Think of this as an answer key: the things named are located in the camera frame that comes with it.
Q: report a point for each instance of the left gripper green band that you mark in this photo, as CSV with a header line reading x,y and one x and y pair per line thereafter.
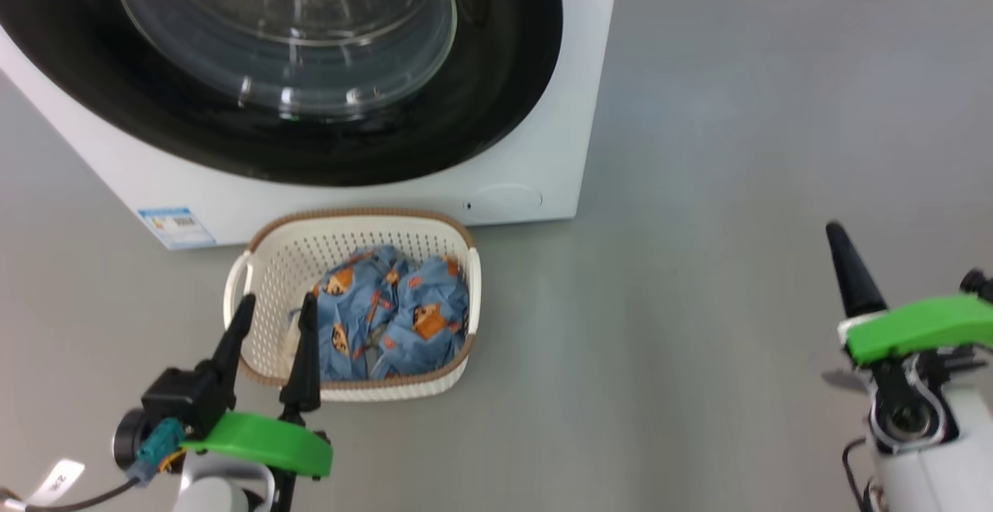
x,y
271,444

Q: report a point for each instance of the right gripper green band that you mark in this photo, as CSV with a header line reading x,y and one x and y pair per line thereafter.
x,y
923,326

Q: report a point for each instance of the blue bear print garment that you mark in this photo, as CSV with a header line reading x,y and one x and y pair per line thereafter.
x,y
430,318
349,318

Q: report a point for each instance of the black round glass washer door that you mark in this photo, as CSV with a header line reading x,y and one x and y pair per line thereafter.
x,y
504,70

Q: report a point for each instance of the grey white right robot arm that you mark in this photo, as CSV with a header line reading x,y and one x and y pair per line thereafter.
x,y
931,473

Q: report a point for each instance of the white basket with brown rim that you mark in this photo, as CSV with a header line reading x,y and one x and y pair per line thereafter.
x,y
283,264

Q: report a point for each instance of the white front-load washing machine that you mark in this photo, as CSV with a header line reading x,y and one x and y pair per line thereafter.
x,y
543,147

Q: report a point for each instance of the blue white energy label sticker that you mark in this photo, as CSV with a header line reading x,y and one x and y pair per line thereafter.
x,y
177,227

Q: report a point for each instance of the round white filter cover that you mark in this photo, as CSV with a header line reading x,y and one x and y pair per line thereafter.
x,y
508,200

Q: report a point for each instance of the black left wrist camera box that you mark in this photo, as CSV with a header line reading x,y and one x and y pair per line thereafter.
x,y
178,399

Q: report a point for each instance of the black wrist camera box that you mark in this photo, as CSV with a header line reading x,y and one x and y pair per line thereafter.
x,y
178,399
977,283

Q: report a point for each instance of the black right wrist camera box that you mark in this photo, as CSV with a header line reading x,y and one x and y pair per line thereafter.
x,y
977,283

